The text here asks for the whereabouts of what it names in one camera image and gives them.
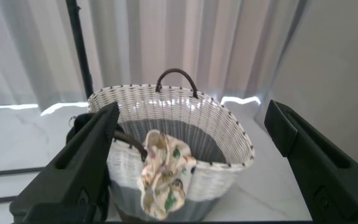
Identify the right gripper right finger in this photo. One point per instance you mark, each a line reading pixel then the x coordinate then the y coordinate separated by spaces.
pixel 331 180

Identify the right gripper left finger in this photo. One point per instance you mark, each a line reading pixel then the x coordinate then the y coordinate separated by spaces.
pixel 73 174

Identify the cream printed garment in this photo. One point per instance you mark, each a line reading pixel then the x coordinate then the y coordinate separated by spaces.
pixel 163 174

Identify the white laundry basket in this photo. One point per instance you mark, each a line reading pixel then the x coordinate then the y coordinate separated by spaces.
pixel 179 105

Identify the black clothes rack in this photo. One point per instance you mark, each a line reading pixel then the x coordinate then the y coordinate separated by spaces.
pixel 79 46

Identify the black garment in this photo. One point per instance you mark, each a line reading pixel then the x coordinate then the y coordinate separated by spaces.
pixel 79 124

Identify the white curtain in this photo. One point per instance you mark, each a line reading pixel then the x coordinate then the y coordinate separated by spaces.
pixel 182 40

